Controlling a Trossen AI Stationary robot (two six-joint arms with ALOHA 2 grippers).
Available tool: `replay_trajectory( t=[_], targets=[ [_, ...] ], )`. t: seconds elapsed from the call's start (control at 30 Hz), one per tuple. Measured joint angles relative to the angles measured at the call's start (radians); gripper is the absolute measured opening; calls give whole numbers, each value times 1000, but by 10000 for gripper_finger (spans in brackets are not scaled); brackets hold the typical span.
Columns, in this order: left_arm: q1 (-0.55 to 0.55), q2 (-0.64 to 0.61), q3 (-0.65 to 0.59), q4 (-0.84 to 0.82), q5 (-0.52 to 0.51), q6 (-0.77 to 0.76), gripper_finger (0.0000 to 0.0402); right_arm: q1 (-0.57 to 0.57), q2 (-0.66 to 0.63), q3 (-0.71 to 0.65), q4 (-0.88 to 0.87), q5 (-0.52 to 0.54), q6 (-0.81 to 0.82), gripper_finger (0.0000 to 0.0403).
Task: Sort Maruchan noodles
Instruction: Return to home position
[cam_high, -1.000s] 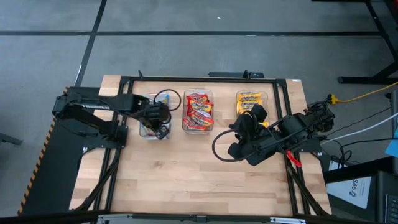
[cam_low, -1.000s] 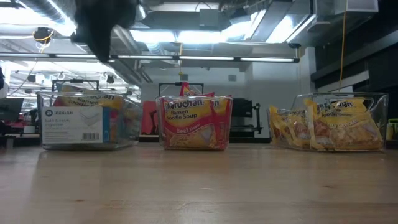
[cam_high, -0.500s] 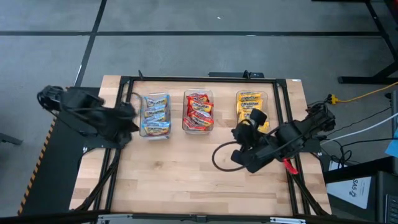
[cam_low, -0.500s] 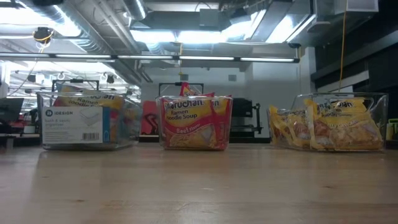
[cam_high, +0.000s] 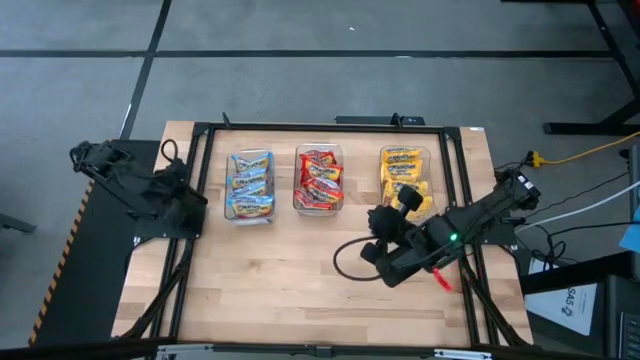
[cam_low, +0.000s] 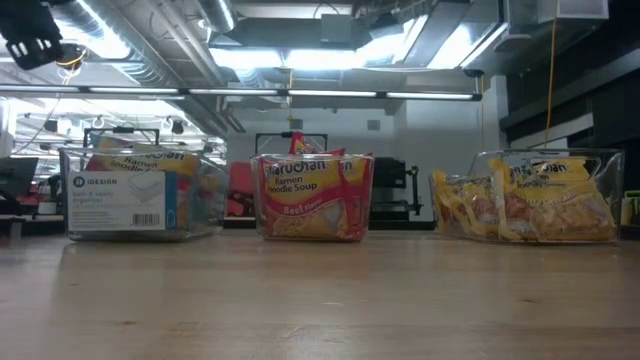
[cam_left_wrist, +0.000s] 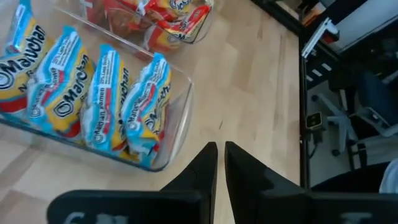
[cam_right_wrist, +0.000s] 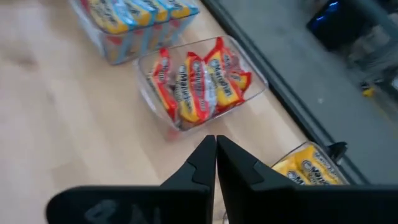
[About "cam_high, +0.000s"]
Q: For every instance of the clear plastic bin white label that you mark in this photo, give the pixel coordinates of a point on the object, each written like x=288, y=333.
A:
x=230, y=220

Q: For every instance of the black desk frame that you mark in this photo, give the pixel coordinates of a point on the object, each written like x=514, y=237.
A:
x=575, y=128

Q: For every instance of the white paper sign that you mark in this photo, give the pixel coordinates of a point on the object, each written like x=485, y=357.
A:
x=555, y=310

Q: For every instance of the red zip tie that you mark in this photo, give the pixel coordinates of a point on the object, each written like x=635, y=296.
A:
x=442, y=280

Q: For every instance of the blue paper sheet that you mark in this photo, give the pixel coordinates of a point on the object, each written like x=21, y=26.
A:
x=632, y=235

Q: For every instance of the black equipment case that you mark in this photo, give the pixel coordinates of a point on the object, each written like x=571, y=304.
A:
x=620, y=310

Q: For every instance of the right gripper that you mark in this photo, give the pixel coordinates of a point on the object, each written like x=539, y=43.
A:
x=410, y=200

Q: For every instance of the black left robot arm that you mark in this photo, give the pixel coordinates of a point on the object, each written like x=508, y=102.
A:
x=125, y=180

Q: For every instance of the grey chair leg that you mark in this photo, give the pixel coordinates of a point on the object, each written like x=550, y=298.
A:
x=15, y=223

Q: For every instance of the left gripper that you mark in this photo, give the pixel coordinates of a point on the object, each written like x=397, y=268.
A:
x=177, y=195

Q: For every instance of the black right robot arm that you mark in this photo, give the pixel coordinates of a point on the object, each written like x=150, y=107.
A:
x=480, y=215

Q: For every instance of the black hazard-striped platform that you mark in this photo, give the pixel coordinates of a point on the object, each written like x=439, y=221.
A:
x=85, y=280

